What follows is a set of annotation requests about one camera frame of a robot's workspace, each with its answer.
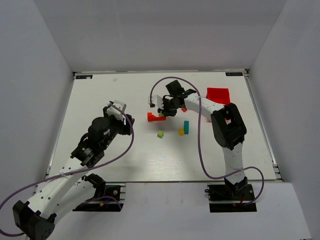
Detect red arch wood block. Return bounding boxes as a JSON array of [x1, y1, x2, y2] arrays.
[[152, 115, 166, 122]]

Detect red rectangular wood block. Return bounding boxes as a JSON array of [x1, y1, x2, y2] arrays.
[[147, 112, 154, 122]]

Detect green wood cube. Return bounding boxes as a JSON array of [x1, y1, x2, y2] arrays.
[[157, 130, 164, 138]]

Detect red plastic bin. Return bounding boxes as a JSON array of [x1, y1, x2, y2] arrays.
[[206, 87, 231, 105]]

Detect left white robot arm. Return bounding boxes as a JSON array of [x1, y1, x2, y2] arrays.
[[12, 100, 134, 240]]

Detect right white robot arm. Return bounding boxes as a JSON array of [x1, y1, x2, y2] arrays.
[[148, 78, 248, 198]]

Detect teal flat wood block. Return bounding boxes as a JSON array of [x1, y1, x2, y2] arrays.
[[183, 120, 190, 135]]

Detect yellow wood cube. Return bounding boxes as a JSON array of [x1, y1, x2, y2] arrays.
[[178, 128, 185, 136]]

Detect left blue table sticker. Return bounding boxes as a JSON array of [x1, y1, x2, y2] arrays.
[[75, 75, 93, 80]]

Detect blue table sticker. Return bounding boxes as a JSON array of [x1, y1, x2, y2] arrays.
[[225, 72, 243, 77], [75, 75, 93, 80]]

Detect right blue table sticker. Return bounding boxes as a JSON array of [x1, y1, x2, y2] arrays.
[[225, 72, 243, 77]]

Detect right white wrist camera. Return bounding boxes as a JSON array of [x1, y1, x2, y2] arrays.
[[148, 94, 164, 109]]

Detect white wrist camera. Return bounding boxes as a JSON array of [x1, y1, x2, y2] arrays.
[[148, 94, 164, 109], [105, 100, 127, 121]]

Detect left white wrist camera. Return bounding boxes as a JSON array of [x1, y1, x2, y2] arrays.
[[105, 100, 127, 121]]

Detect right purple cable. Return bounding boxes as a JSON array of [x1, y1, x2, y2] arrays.
[[149, 76, 265, 206]]

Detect purple cable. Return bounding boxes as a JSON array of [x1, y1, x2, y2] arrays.
[[0, 104, 135, 237], [149, 76, 265, 206]]

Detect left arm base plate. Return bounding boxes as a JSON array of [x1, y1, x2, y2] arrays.
[[72, 183, 126, 213]]

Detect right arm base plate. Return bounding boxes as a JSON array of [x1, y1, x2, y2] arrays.
[[204, 184, 257, 213]]

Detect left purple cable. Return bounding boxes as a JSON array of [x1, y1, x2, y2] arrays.
[[0, 104, 135, 237]]

